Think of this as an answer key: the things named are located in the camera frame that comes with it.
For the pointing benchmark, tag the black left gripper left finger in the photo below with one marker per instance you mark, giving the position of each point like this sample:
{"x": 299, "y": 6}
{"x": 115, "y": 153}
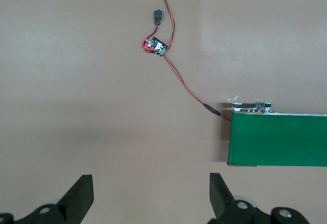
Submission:
{"x": 76, "y": 201}

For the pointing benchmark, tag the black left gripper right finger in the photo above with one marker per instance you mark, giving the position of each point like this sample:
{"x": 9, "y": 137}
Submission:
{"x": 222, "y": 203}

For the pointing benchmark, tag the green conveyor belt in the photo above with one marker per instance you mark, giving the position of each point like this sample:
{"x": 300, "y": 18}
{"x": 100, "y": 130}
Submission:
{"x": 278, "y": 139}

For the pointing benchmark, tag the small green circuit board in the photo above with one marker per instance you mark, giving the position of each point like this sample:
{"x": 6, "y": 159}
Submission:
{"x": 158, "y": 46}

